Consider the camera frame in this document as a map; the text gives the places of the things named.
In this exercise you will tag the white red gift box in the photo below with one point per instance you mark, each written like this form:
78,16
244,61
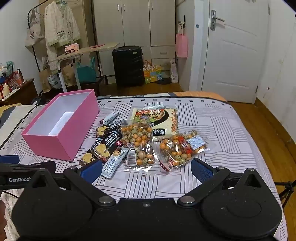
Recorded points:
4,91

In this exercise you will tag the white plastic bag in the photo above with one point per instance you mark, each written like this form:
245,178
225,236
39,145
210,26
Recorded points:
174,71

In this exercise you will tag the beige tote bag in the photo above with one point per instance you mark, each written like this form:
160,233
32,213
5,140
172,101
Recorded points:
33,36

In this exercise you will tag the white printed bag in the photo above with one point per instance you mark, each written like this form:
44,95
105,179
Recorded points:
54,81

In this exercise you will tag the clear bag of coated peanuts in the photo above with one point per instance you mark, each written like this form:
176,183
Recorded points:
182,149
145,158
136,134

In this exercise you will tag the striped bed sheet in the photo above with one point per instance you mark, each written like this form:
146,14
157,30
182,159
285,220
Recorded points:
219,134

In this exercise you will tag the wooden side table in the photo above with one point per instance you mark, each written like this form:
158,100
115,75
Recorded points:
92,49

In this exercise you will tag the orange bed sheet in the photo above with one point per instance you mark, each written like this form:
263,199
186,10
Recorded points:
198,94

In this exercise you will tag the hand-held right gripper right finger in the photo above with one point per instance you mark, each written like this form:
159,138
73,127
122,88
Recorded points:
201,168

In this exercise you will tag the colourful gift bag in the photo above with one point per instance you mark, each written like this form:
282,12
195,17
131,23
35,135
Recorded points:
152,73

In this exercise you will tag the cream knit cardigan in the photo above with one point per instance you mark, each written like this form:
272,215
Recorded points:
61,30

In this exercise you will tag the pink pouch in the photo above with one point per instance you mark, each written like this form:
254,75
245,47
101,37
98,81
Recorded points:
72,47

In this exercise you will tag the brown paper bag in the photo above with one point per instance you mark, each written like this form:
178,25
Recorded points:
68,74
45,80

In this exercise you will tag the pink cardboard box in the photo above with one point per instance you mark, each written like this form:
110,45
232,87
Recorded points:
57,143

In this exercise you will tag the cream noodle packet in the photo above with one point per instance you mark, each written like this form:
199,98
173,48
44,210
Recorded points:
161,129

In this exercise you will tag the pink hanging bag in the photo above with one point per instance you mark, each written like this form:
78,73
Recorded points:
181,45

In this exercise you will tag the white blue snack bar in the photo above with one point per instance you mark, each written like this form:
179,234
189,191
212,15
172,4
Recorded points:
153,107
111,117
113,164

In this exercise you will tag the black suitcase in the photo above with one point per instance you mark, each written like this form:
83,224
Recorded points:
128,66

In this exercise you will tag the black biscuit packet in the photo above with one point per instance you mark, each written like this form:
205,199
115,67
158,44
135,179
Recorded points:
107,129
106,144
87,158

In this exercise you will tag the black tripod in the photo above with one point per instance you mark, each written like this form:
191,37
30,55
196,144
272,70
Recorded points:
286,188

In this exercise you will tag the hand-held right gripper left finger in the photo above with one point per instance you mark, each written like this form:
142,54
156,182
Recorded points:
92,168

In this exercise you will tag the beige wardrobe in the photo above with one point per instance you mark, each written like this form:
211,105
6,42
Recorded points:
136,23

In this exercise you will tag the black clothes rack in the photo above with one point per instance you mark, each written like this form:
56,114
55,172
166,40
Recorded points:
100,58

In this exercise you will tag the teal bag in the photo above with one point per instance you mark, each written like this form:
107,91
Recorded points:
86,71

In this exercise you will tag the wooden nightstand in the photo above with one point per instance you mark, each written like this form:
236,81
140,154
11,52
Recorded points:
23,92

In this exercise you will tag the white door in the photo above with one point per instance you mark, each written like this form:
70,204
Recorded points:
238,58

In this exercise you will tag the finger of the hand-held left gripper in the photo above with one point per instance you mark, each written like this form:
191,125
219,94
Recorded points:
44,166
9,159

